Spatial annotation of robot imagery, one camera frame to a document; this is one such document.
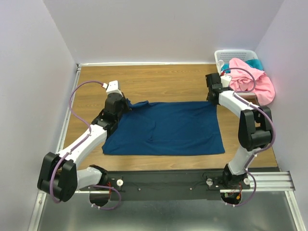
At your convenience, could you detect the dark blue t shirt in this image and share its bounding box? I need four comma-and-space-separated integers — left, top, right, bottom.
102, 101, 225, 156

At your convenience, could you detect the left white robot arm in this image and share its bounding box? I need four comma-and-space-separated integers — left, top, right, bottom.
37, 90, 130, 202

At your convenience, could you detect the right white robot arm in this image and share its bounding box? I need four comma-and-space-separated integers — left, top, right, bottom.
205, 73, 275, 189

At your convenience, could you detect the white plastic laundry basket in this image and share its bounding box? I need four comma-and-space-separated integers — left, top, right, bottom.
214, 49, 258, 100

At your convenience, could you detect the pink t shirt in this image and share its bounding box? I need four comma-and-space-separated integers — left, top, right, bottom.
229, 58, 275, 105

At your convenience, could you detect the teal t shirt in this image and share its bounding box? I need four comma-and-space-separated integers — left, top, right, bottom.
220, 58, 263, 71

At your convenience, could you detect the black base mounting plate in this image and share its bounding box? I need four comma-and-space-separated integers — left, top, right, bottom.
107, 169, 250, 201

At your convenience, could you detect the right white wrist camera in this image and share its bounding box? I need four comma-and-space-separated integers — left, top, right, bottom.
220, 75, 232, 88

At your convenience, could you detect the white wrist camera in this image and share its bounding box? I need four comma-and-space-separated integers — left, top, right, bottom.
106, 80, 122, 95
220, 75, 232, 88

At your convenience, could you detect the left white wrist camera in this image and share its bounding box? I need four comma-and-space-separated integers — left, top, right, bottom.
106, 80, 122, 95

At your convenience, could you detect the aluminium frame rail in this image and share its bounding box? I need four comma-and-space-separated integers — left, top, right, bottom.
29, 167, 305, 231

